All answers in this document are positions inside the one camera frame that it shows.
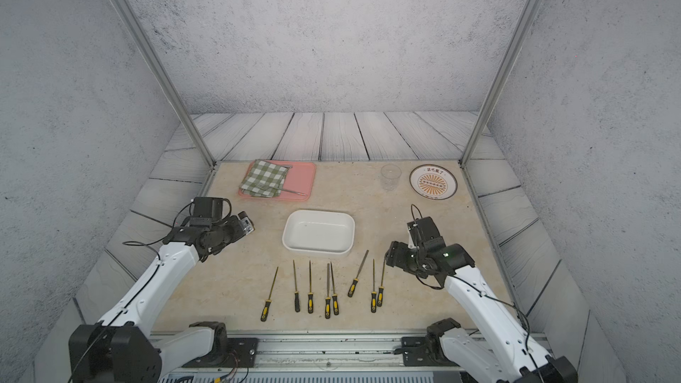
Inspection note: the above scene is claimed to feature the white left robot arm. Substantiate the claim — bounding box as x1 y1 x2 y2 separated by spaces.
68 212 254 382

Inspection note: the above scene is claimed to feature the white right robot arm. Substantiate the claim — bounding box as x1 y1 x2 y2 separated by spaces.
386 239 578 382

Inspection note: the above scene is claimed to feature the white storage box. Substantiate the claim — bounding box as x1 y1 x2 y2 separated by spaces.
282 209 356 258

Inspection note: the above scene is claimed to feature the orange patterned plate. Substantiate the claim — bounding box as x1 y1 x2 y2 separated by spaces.
409 164 459 200

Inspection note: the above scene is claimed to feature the green checkered cloth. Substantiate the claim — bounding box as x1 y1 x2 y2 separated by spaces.
239 160 290 199

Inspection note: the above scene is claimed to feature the clear plastic cup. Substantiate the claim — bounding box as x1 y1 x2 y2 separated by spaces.
380 164 402 192

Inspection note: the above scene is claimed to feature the metal utensil on tray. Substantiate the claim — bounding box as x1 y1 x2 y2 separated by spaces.
280 188 308 197

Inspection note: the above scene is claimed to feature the pink tray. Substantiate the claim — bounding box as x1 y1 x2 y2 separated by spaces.
238 161 317 202

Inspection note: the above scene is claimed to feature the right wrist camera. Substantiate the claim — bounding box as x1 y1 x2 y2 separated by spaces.
407 216 445 252

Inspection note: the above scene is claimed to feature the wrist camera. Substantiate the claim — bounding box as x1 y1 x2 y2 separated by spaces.
187 197 225 227
407 216 445 252

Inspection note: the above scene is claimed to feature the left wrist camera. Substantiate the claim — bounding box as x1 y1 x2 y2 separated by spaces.
187 197 225 227

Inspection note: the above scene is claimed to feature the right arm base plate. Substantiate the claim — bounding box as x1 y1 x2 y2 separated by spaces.
393 317 461 367

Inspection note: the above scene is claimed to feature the file tool black handle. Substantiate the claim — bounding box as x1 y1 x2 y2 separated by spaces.
292 260 301 313

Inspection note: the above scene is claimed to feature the aluminium mounting rail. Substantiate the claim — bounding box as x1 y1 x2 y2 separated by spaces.
151 331 485 381

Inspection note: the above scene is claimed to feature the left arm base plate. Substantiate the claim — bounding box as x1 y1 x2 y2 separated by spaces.
184 322 259 370

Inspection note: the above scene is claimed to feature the left aluminium frame post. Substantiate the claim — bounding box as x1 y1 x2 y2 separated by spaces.
109 0 216 170

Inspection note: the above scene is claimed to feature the aluminium frame post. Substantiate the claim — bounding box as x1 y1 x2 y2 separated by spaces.
459 0 542 168
109 0 216 170

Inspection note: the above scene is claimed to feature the right aluminium frame post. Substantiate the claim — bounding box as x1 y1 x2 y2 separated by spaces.
459 0 542 168

